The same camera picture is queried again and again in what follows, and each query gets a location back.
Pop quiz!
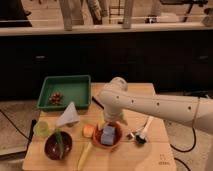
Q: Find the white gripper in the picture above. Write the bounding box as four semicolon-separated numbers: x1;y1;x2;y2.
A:
97;108;128;131

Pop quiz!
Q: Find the blue sponge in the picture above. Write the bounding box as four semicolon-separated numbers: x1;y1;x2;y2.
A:
101;126;115;145

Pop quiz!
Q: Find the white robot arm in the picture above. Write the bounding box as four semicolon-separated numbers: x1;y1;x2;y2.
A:
98;77;213;135

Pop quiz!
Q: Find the red bowl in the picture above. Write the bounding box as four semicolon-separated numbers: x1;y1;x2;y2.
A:
92;123;122;149

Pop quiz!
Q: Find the dark brown bowl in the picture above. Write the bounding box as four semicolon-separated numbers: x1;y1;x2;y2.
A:
44;131;72;160

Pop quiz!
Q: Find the orange toy fruit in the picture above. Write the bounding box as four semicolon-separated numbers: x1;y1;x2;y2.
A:
82;124;95;138

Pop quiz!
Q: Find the white black brush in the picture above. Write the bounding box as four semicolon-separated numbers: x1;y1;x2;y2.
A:
126;116;153;145

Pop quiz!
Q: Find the yellow toy banana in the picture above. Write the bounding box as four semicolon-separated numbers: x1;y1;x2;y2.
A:
77;142;92;171

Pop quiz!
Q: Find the white cone-shaped cloth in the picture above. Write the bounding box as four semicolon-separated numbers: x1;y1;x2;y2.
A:
56;102;80;127

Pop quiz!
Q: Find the green toy vegetable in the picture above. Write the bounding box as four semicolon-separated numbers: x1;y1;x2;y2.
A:
54;128;64;159

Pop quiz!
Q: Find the red brown toy cluster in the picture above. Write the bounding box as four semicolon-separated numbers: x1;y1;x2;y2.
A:
49;92;63;105

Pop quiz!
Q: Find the green plastic tray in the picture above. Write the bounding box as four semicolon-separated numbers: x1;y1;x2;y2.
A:
37;75;91;112

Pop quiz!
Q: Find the light green cup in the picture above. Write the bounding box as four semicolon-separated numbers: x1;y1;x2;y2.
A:
33;121;49;138

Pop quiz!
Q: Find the dark cabinet counter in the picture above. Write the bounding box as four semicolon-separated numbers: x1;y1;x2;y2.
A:
0;27;213;100

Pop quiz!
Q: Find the black cable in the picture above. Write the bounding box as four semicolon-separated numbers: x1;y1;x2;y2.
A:
170;127;197;171

